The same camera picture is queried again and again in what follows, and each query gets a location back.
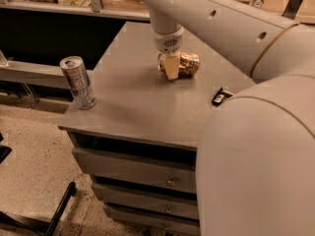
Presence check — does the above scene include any silver blue energy drink can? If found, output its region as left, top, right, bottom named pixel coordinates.
left=60, top=56, right=95, bottom=109

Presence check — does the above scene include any middle drawer knob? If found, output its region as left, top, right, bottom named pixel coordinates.
left=164, top=206, right=173, bottom=213

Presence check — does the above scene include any top drawer knob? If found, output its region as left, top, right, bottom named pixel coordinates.
left=165, top=176, right=176, bottom=187

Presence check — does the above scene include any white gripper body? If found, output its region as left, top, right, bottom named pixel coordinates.
left=153, top=28, right=184, bottom=53

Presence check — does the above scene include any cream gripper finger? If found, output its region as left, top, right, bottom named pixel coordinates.
left=162, top=53, right=180, bottom=80

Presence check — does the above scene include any orange soda can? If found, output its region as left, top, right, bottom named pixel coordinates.
left=157, top=51, right=201, bottom=78

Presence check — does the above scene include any grey window ledge rail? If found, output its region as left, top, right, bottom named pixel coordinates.
left=0, top=0, right=311, bottom=22

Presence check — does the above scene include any black chair leg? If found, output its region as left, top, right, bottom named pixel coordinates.
left=0, top=181, right=78, bottom=236

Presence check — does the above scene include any grey drawer cabinet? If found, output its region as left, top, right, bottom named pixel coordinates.
left=60, top=22, right=253, bottom=236

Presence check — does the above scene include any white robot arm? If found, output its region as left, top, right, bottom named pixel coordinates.
left=142, top=0, right=315, bottom=236

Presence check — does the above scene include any black snack bar wrapper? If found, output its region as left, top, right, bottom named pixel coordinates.
left=212, top=88, right=233, bottom=106

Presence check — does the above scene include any drawer knob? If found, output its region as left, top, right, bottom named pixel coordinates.
left=165, top=176, right=176, bottom=187
left=164, top=206, right=173, bottom=213

